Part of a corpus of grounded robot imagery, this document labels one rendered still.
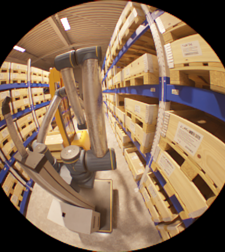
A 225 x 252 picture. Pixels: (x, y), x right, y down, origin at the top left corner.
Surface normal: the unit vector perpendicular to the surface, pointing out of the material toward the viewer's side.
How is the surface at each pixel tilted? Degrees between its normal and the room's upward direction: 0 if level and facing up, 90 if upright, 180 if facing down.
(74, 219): 0
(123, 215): 0
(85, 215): 0
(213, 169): 90
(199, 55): 89
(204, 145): 90
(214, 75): 90
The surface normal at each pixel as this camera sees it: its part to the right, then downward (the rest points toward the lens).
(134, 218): -0.07, -0.91
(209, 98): -0.98, 0.14
